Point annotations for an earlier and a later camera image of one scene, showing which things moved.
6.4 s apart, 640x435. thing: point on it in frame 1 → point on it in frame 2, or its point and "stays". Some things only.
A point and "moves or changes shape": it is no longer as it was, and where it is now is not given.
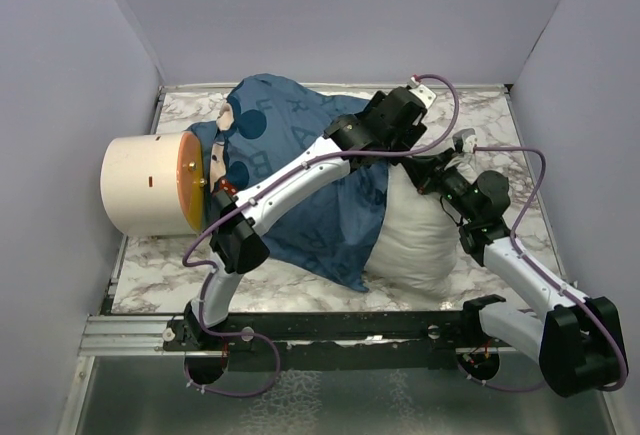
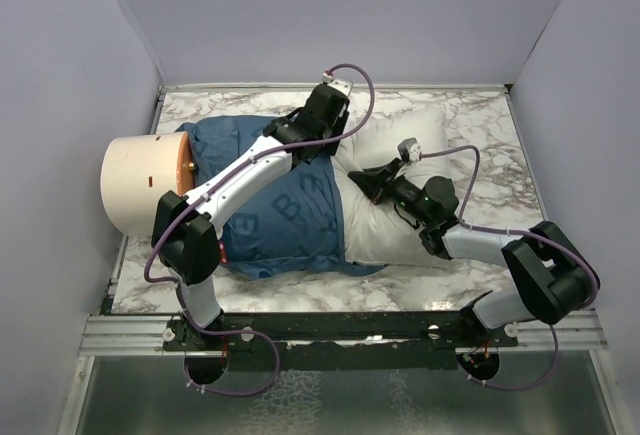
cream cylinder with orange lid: x=153 y=184 stays
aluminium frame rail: x=125 y=335 stays
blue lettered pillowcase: x=269 y=121 moves or changes shape
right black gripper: x=426 y=172 → x=379 y=183
